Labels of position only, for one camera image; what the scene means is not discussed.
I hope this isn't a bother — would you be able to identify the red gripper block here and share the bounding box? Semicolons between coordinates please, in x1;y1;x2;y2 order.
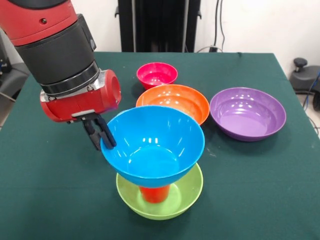
39;68;122;151

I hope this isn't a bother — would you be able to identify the blue bowl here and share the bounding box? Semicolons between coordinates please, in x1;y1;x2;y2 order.
100;105;206;189

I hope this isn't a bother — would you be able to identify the red cup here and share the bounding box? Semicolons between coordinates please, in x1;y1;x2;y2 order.
138;184;171;204

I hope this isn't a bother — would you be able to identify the orange bowl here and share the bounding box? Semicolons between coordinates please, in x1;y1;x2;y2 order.
135;84;211;126

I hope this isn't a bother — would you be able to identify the green bowl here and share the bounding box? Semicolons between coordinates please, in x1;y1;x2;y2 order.
115;162;204;221

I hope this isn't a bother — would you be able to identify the purple bowl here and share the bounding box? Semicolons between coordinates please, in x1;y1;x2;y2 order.
209;87;287;143

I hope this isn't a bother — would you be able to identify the dark green table cloth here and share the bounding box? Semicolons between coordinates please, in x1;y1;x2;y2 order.
0;51;320;240

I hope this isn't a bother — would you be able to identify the small pink bowl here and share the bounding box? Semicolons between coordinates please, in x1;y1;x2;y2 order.
136;62;179;90

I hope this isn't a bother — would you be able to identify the black chair base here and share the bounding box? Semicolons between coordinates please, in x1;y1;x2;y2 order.
289;57;320;95
0;29;31;101

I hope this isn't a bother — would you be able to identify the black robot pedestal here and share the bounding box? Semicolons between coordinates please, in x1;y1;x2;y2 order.
114;0;202;53

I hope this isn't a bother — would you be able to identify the black wall cable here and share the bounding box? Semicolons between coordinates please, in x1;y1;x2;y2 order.
214;0;226;52

